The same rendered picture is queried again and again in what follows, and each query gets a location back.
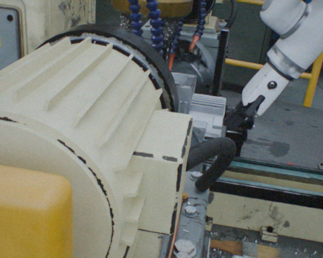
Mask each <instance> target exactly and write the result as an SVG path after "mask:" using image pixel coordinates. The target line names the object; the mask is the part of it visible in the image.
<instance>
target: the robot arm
mask: <svg viewBox="0 0 323 258"><path fill-rule="evenodd" d="M260 17H261V20H262V21H263V22H264V23H265V24H266V25H267V26H268V27H270V28H271V29H272V30H273V31H275V32H276V33H277V34H279V35H280V38H279V40H278V41H277V42H276V43H275V44H274V46H273V47H272V48H271V49H270V50H269V51H268V52H267V55H268V56H267V57H266V58H265V60H266V62H267V63H266V64H265V65H264V66H263V67H262V68H261V69H260V70H259V71H258V72H257V73H256V75H255V76H254V77H253V78H252V79H251V80H250V81H249V83H248V84H247V85H246V86H245V88H244V89H243V93H242V97H243V98H242V99H241V100H240V102H239V103H238V104H237V105H236V107H235V109H233V110H232V111H231V112H230V113H229V114H228V116H227V117H226V118H225V119H224V121H223V124H224V125H225V126H226V127H228V128H229V129H231V130H232V131H234V130H236V128H237V127H238V126H239V125H240V124H241V123H242V122H243V121H244V120H245V119H246V118H247V117H249V116H250V115H251V114H252V112H253V111H254V110H255V109H256V114H257V116H261V115H262V114H263V113H264V112H265V111H266V110H267V108H268V107H269V106H270V105H271V104H272V103H273V101H274V100H275V99H276V98H277V97H278V96H279V94H280V93H281V92H282V90H283V89H284V88H285V86H286V85H287V84H288V82H289V81H293V80H294V78H296V79H298V78H299V77H300V75H301V74H302V73H303V72H304V71H305V70H306V69H307V68H308V67H309V66H310V65H311V64H312V63H313V62H314V60H315V59H316V58H317V57H318V56H319V55H320V54H321V53H322V52H323V0H312V1H311V2H310V3H309V4H306V3H304V2H303V1H302V0H265V2H264V4H263V6H262V8H261V10H260Z"/></svg>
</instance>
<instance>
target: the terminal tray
mask: <svg viewBox="0 0 323 258"><path fill-rule="evenodd" d="M171 73H172V75H173V77H174V81H175V84H176V87H177V93H178V100H179V101H178V113H181V114H187V115H188V114H189V111H190V104H191V101H192V97H193V95H194V92H195V86H196V78H197V76H195V75H188V74H181V73H174V72H171ZM190 76H193V77H190ZM187 85H188V86H189V87H186V86H187Z"/></svg>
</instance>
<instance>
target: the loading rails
mask: <svg viewBox="0 0 323 258"><path fill-rule="evenodd" d="M213 224H219V225H225V226H231V227H237V228H242V229H248V230H255V231H260V239H261V240H264V241H270V242H277V239H278V235H284V236H288V237H294V238H300V239H305V240H312V241H318V242H323V169H318V168H311V167H305V166H298V165H292V164H285V163H278V162H272V161H265V160H258V159H252V158H245V157H239V156H235V157H234V159H233V161H232V162H231V164H230V165H229V167H228V168H227V169H226V171H225V172H224V173H223V174H222V175H221V176H220V177H219V178H218V179H217V180H216V181H215V183H214V184H213V185H212V186H211V187H209V196H208V206H207V214H206V223H205V230H207V231H211V230H212V226H213Z"/></svg>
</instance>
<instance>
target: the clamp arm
mask: <svg viewBox="0 0 323 258"><path fill-rule="evenodd" d="M228 32H229V28H223V27H222V28H221V30H220V34H218V35H217V40H219V43H218V50H217V57H216V64H215V71H214V78H213V84H212V90H210V91H209V96H215V97H218V95H219V88H220V82H221V75H222V71H223V65H224V58H225V51H226V45H227V38H228Z"/></svg>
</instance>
